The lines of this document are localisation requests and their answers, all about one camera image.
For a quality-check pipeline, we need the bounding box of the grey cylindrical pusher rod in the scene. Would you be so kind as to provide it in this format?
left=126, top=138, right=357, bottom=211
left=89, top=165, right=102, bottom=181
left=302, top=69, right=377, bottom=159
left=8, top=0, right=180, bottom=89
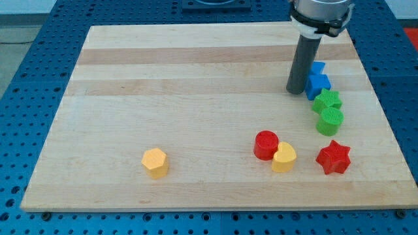
left=286, top=35, right=321, bottom=95

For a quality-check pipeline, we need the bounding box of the yellow heart block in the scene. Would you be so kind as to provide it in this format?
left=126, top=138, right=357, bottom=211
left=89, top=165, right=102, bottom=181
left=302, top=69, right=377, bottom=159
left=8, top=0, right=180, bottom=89
left=271, top=142, right=297, bottom=173

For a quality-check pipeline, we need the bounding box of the green circle block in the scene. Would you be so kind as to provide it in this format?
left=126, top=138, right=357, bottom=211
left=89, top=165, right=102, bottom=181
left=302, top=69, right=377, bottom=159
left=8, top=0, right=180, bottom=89
left=315, top=107, right=344, bottom=136

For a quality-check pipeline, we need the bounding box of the red circle block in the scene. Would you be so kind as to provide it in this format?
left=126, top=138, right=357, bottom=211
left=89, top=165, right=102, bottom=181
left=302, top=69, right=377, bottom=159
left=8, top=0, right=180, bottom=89
left=253, top=130, right=280, bottom=161

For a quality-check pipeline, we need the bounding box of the blue block behind rod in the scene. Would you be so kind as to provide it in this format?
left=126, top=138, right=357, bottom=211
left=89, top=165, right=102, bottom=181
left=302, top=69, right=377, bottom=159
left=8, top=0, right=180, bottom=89
left=309, top=61, right=326, bottom=75

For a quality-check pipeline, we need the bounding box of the blue cube block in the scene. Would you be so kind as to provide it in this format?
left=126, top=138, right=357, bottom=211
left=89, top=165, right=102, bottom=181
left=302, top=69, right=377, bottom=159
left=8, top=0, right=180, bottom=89
left=305, top=74, right=331, bottom=101

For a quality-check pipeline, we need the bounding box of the green star block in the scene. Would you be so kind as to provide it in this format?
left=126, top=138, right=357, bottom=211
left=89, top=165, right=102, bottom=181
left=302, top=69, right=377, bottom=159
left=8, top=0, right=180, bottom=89
left=312, top=88, right=342, bottom=114

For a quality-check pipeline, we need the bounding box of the red star block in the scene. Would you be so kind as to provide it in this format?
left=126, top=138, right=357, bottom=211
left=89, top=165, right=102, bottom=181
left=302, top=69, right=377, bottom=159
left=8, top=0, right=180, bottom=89
left=316, top=140, right=351, bottom=175

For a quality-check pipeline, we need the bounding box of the wooden board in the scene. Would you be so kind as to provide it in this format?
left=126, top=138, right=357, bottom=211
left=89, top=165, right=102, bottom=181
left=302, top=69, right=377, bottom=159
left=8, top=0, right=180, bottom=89
left=20, top=22, right=417, bottom=212

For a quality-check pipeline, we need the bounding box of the yellow hexagon block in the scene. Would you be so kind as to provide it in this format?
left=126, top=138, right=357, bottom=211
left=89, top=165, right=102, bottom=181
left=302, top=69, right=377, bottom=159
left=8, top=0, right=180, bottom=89
left=141, top=148, right=169, bottom=180

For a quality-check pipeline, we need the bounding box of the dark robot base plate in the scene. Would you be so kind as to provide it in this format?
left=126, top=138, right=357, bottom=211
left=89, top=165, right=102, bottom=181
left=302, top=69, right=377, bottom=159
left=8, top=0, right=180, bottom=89
left=182, top=0, right=251, bottom=12

